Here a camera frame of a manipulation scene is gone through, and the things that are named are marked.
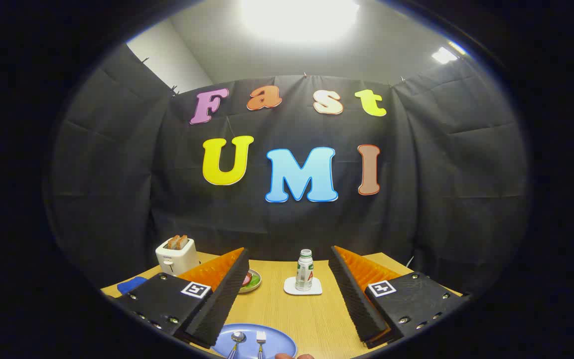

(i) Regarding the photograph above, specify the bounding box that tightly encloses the blue folded cloth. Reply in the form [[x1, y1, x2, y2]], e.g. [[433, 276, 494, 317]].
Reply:
[[117, 276, 148, 295]]

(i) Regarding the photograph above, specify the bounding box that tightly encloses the spoon with checked handle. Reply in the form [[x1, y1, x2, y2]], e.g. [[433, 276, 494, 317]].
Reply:
[[226, 331, 246, 359]]

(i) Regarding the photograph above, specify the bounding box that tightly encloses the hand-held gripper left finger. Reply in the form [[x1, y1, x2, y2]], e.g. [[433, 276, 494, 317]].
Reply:
[[116, 247, 251, 349]]

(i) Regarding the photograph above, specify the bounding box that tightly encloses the white toaster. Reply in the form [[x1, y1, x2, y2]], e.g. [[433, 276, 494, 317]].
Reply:
[[155, 236, 201, 276]]

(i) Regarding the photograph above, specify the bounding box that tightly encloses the blue round plate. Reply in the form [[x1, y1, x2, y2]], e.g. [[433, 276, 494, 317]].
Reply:
[[211, 323, 298, 359]]

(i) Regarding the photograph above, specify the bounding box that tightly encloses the white drink bottle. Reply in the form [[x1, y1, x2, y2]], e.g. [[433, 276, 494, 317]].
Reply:
[[295, 249, 314, 292]]

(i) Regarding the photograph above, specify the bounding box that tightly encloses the white square coaster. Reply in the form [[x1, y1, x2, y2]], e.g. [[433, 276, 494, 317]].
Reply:
[[284, 277, 323, 296]]

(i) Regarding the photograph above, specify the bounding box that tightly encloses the large ceiling light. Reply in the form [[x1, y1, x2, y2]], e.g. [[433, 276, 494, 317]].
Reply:
[[240, 0, 361, 45]]

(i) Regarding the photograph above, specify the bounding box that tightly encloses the small ceiling light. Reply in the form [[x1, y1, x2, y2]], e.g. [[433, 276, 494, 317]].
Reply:
[[431, 46, 459, 64]]

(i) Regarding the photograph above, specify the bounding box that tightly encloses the grey food plate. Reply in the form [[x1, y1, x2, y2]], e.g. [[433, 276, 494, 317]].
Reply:
[[239, 269, 262, 293]]

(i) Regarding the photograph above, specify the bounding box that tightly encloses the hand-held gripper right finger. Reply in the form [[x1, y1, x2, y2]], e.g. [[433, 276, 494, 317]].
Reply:
[[328, 245, 472, 350]]

